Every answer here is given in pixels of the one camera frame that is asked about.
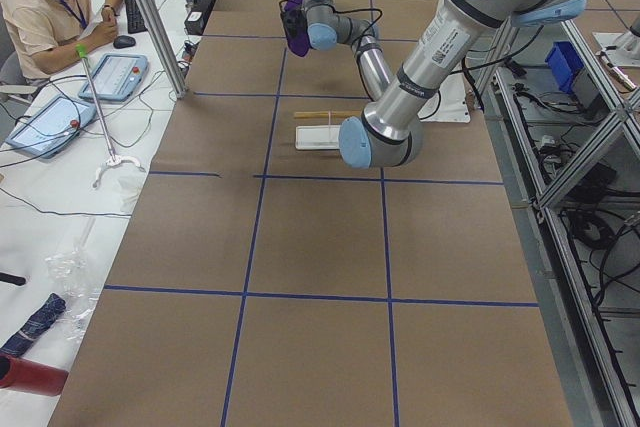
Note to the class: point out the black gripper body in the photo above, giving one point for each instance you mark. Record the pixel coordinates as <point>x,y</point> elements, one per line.
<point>292,22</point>

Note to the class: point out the purple microfibre towel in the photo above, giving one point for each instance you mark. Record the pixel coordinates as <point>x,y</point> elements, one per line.
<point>301,46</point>

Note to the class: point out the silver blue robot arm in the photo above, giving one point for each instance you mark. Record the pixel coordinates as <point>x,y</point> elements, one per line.
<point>388,132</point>

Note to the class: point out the white towel rack with wooden bars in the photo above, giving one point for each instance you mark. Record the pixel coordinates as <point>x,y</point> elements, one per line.
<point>323,136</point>

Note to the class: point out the black keyboard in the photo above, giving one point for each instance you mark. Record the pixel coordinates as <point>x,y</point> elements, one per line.
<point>134,17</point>

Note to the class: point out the black computer mouse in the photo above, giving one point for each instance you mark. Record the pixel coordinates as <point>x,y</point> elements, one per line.
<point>124,41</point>

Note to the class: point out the blue teach pendant tablet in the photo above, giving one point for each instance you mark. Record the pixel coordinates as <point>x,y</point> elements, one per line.
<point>49,131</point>
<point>116,76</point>

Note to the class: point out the reacher grabber tool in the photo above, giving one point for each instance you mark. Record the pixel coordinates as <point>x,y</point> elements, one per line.
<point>114,159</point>

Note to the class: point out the seated man in beige shirt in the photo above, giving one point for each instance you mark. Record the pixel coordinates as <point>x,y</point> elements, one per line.
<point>45,32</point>

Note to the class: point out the blue plastic bin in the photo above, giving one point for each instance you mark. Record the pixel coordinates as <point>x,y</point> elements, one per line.
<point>565,64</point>

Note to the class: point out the clear plastic wrap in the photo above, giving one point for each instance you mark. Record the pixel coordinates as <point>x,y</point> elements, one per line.
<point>75,283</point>

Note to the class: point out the dark folded umbrella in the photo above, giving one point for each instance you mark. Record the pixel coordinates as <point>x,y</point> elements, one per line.
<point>36,325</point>

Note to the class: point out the red cylinder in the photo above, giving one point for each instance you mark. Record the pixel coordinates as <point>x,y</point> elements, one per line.
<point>31,377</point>

